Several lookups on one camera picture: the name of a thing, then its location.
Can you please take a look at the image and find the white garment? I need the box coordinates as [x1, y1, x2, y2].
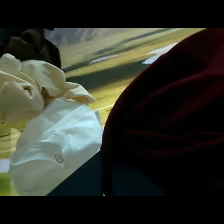
[7, 97, 105, 197]

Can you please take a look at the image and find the dark red garment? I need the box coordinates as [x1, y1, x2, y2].
[101, 28, 224, 197]

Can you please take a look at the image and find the dark brown garment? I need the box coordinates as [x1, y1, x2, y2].
[0, 28, 63, 70]

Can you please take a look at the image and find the cream garment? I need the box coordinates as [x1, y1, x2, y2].
[0, 52, 97, 125]

